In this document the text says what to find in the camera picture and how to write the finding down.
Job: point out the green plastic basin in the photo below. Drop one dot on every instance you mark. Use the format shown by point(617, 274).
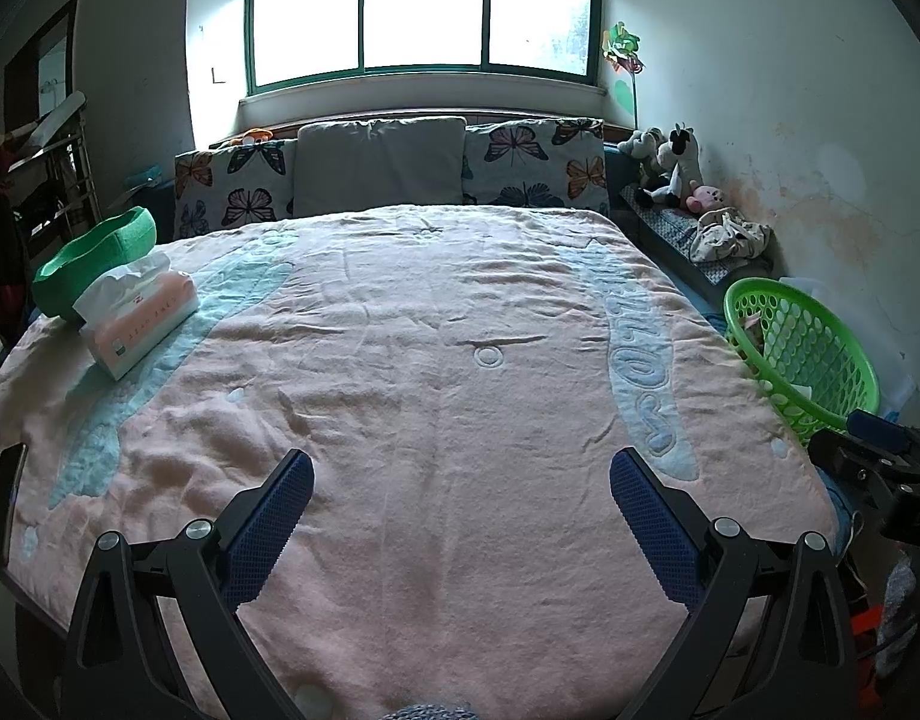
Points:
point(93, 247)

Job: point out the red box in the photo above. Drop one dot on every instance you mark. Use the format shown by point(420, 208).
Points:
point(865, 626)

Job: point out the small butterfly pillow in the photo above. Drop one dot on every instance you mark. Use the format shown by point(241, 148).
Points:
point(235, 187)

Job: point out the pink tissue pack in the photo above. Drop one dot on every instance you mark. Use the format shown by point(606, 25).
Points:
point(145, 315)

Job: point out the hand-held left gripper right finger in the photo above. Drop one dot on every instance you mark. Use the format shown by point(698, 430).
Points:
point(655, 532)

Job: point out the clear storage box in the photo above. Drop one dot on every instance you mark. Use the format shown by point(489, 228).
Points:
point(898, 397)

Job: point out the large butterfly pillow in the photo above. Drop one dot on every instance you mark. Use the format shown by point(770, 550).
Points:
point(535, 165)

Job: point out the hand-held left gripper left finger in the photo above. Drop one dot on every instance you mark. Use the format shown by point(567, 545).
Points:
point(269, 517)

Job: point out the wooden rack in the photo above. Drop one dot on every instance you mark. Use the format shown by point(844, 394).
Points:
point(63, 165)

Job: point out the person's grey knit sweater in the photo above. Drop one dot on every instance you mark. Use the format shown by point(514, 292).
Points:
point(430, 714)

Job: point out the pink blanket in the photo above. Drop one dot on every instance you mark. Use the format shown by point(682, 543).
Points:
point(430, 360)

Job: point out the orange plush toy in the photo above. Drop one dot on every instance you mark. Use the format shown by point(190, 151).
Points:
point(254, 137)

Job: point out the pink plush toy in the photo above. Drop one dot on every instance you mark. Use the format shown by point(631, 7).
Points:
point(706, 199)

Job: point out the green plastic basket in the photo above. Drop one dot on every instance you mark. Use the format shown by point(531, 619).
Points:
point(732, 315)

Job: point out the crumpled beige cloth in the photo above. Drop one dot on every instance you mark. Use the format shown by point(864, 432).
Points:
point(730, 236)

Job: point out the grey plush toy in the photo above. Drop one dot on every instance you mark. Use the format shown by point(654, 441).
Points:
point(640, 144)

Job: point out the dark wooden door frame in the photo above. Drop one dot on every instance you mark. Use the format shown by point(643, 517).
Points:
point(44, 75)

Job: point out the colourful pinwheel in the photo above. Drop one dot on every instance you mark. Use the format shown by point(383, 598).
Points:
point(621, 45)

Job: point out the grey pillow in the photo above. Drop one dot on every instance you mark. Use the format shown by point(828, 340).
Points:
point(377, 165)

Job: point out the cow plush toy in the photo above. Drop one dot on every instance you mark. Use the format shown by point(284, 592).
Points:
point(681, 157)

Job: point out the green framed window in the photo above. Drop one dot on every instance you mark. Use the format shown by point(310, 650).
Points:
point(422, 22)

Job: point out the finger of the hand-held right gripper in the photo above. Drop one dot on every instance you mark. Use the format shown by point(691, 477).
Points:
point(842, 457)
point(876, 427)

